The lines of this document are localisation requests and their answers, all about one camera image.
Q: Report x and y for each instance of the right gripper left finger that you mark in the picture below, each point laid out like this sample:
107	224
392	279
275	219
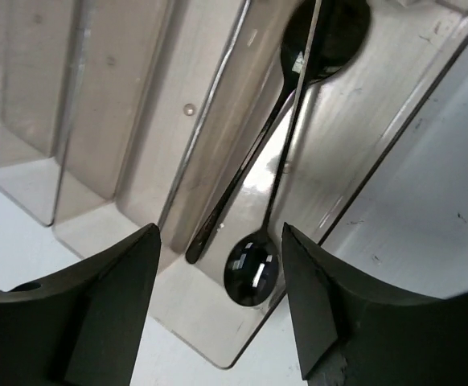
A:
83	324

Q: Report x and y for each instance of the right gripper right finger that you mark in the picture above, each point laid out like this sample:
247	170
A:
353	329

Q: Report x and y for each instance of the black spoon short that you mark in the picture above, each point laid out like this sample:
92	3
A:
252	267

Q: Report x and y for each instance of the black spoon long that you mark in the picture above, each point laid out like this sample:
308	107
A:
345	34

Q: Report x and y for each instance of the clear plastic organizer tray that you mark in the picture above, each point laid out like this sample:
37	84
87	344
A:
116	114

